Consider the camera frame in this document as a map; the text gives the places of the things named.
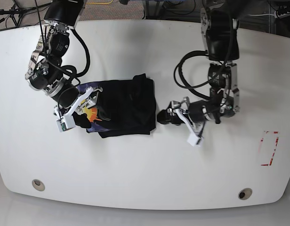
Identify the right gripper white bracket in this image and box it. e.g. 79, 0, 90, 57
54, 86, 111, 132

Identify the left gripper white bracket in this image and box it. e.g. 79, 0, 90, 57
157, 97, 218, 146

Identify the black graphic T-shirt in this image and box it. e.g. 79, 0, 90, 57
57, 73, 157, 139

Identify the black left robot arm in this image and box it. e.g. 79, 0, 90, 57
157, 0, 252, 146

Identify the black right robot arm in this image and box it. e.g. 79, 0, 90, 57
25, 0, 103, 132

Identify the left table grommet hole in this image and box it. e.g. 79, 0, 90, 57
32, 179, 45, 192

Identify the table grommet hole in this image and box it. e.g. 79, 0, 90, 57
238, 188, 253, 201
32, 179, 45, 192

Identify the red tape rectangle marking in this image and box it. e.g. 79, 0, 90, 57
258, 131, 280, 166

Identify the right table grommet hole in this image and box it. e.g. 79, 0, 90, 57
238, 188, 253, 201

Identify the black tripod stand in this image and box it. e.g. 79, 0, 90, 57
0, 0, 51, 28

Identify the white power strip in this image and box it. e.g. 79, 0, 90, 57
275, 5, 290, 19

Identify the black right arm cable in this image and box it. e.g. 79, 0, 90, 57
34, 0, 91, 111

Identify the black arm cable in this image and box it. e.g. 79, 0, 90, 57
173, 49, 213, 99
34, 0, 91, 111

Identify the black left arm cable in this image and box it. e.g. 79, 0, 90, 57
173, 49, 213, 99

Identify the yellow cable on floor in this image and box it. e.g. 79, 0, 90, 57
87, 0, 114, 6

